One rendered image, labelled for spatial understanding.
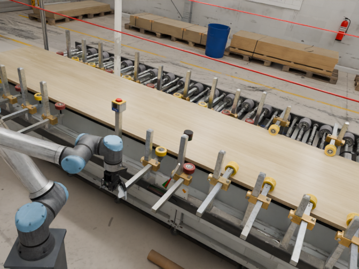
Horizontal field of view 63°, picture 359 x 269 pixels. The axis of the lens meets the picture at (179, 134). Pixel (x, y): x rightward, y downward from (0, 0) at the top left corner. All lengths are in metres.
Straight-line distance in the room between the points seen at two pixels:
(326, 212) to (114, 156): 1.29
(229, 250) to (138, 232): 0.79
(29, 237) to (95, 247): 0.95
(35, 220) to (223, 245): 1.45
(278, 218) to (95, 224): 1.54
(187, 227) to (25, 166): 1.39
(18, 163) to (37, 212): 0.27
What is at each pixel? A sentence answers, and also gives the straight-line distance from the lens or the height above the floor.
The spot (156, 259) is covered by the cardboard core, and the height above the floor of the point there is 0.07.
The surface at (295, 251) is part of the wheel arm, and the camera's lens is 1.62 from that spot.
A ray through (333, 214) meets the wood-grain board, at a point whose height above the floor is 0.90.
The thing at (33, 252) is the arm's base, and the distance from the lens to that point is 1.86.
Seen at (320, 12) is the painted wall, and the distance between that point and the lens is 8.54.
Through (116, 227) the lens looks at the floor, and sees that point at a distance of 2.75.
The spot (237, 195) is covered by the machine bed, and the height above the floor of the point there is 0.73.
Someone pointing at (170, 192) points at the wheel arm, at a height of 0.86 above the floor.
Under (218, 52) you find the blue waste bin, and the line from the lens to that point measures 7.39.
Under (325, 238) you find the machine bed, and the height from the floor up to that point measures 0.72.
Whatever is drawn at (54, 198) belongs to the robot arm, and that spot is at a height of 0.85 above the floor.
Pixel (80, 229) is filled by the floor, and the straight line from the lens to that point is 2.77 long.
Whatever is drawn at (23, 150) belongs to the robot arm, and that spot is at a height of 1.28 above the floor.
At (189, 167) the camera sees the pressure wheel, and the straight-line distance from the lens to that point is 1.96.
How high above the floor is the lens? 2.11
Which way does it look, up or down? 32 degrees down
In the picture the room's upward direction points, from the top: 8 degrees clockwise
